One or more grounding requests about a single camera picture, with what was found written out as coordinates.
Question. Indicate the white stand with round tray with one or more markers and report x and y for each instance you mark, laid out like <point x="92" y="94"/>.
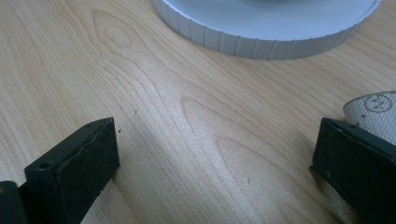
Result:
<point x="264" y="25"/>

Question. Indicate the white textured fabric pouch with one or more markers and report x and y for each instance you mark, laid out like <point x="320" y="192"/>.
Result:
<point x="379" y="123"/>

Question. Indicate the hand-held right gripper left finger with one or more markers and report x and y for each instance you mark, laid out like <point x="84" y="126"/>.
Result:
<point x="71" y="174"/>

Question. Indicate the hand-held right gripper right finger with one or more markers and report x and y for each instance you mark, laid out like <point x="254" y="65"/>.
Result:
<point x="358" y="161"/>

